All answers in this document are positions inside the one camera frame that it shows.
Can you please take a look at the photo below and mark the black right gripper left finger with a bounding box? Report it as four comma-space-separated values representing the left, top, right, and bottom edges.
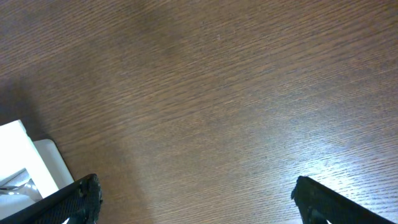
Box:
1, 174, 103, 224

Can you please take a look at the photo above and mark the white plastic cutlery tray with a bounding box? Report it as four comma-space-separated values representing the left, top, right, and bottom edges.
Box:
1, 120, 74, 219

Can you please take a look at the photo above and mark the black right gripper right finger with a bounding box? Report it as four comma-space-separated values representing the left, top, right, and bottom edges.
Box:
291, 176, 393, 224

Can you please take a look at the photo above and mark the steel spoon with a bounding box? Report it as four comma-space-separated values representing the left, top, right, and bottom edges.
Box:
1, 179, 40, 197

